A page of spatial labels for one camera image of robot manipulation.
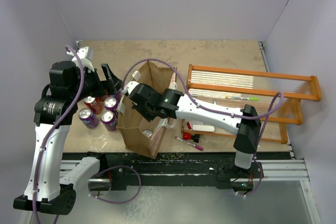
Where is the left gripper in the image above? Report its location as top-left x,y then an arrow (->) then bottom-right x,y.
70,63 -> 124,103

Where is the purple fanta can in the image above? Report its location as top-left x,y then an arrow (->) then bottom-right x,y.
101,110 -> 118,131
79,108 -> 99,129
104,97 -> 119,111

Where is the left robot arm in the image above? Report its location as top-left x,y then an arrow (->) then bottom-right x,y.
13,61 -> 122,215

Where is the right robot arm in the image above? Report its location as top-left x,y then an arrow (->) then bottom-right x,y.
124,81 -> 261,177

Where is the white eraser bar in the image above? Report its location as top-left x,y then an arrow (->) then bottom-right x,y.
192,124 -> 215,133

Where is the red black stamp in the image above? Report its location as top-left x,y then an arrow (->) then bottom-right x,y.
183,132 -> 200,143

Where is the pink marker pen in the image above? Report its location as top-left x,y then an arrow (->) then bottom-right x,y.
175,136 -> 204,151

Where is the green tipped pen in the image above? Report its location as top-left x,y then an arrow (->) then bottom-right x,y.
225,96 -> 259,101

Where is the wooden shelf rack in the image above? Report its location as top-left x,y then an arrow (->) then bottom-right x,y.
186,65 -> 322,144

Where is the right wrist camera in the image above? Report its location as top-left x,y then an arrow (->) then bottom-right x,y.
122,81 -> 139,96

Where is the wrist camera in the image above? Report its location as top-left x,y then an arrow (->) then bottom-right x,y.
122,81 -> 139,96
77,46 -> 95,72

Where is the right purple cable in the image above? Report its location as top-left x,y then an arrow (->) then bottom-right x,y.
121,58 -> 285,198

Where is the purple cable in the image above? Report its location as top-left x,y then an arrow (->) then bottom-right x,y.
121,58 -> 285,198
31,44 -> 142,224

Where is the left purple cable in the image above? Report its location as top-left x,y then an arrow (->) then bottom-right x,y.
31,44 -> 142,224

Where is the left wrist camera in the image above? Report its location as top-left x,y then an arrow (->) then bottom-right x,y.
77,46 -> 95,72

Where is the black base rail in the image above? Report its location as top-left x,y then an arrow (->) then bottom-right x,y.
60,151 -> 308,192

